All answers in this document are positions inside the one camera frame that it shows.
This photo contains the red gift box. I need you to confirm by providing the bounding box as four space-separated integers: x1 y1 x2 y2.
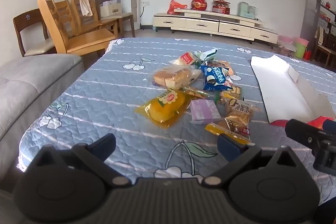
212 0 232 15

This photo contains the small wooden stool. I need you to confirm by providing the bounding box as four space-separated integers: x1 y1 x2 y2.
278 42 298 57

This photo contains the red plastic bag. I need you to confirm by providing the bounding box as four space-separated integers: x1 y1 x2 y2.
167 0 188 15

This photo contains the orange snack packet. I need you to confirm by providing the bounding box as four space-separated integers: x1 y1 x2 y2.
217 59 238 83

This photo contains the red snack packet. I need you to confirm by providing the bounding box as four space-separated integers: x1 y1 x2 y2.
270 116 336 128

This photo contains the purple snack packet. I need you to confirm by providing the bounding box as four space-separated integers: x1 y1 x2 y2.
189 99 222 122

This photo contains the grey sofa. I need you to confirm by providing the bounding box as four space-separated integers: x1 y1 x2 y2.
0 53 84 174

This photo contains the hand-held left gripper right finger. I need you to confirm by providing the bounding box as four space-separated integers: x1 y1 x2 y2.
203 133 308 187

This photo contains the white towel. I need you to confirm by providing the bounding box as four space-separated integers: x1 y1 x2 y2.
77 0 94 17

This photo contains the dark brown wooden chair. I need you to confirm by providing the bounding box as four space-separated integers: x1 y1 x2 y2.
13 7 57 57
315 26 336 67
94 0 136 38

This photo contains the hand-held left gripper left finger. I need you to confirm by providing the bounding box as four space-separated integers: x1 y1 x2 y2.
28 133 132 188

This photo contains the white cardboard box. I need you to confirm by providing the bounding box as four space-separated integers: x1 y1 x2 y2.
250 54 336 125

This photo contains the red label cracker packet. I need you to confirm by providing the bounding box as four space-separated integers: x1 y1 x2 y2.
169 52 199 67

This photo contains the beige hanging cloth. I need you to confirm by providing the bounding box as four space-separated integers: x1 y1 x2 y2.
315 27 325 45

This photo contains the clear sliced bread packet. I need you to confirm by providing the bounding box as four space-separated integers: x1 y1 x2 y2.
153 66 201 90

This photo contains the yellow cake packet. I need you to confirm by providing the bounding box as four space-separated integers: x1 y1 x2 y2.
135 89 188 130

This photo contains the cream TV cabinet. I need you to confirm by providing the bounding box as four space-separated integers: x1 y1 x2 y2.
153 8 279 44

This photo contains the green white snack packet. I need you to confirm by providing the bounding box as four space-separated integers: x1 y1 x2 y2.
194 48 218 63

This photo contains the clear brown snack packet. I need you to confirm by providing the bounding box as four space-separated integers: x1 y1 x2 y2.
182 86 210 98

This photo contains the mint green kitchen appliance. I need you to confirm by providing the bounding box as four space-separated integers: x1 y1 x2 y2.
238 1 259 20

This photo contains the red gold jar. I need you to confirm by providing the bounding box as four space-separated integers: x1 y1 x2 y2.
191 0 209 12

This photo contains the white box on chair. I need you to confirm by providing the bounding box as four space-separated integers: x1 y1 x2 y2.
99 0 123 18

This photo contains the yellow-edged pastry packet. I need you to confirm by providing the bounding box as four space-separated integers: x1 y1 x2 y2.
217 98 259 141

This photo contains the yellow wafer bar packet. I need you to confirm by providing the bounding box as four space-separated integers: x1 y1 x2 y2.
205 122 253 146

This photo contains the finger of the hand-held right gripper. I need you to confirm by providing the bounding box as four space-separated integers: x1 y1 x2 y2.
285 119 326 147
323 120 336 132

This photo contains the blue snack packet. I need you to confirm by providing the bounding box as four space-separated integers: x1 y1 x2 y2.
200 65 234 92

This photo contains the green-edged biscuit packet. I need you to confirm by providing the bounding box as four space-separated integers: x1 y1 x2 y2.
215 86 243 105

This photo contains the green bucket pink lid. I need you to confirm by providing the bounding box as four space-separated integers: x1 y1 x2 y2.
293 37 310 59

